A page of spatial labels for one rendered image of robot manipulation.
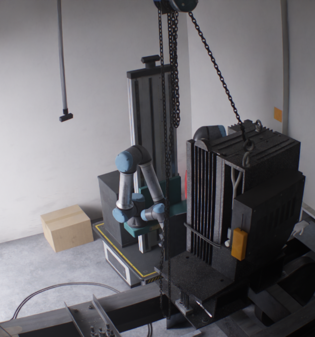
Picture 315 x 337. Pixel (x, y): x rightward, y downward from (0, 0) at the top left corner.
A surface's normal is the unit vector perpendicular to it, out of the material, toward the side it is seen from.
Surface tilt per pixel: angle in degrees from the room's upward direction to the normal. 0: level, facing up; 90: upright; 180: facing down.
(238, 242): 90
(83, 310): 0
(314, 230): 0
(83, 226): 90
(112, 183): 0
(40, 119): 90
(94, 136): 90
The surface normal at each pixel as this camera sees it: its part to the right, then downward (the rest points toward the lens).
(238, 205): -0.80, 0.30
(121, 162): -0.57, 0.27
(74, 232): 0.50, 0.36
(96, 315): -0.05, -0.89
